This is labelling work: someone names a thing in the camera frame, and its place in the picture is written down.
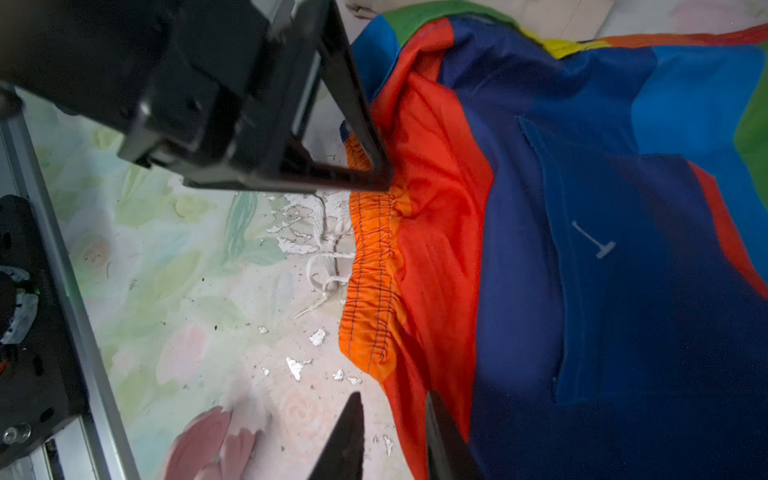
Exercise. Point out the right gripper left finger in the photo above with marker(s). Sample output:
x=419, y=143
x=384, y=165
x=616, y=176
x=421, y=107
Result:
x=342, y=457

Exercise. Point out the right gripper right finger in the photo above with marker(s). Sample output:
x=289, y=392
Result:
x=448, y=455

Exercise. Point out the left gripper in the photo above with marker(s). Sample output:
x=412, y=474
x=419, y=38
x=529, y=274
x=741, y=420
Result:
x=218, y=92

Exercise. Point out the rainbow coloured shorts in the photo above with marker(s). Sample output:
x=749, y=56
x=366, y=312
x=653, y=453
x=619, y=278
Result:
x=573, y=253

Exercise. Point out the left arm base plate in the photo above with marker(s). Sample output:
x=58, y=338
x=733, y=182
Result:
x=41, y=383

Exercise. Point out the aluminium front rail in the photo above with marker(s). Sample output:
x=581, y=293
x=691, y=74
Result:
x=104, y=429

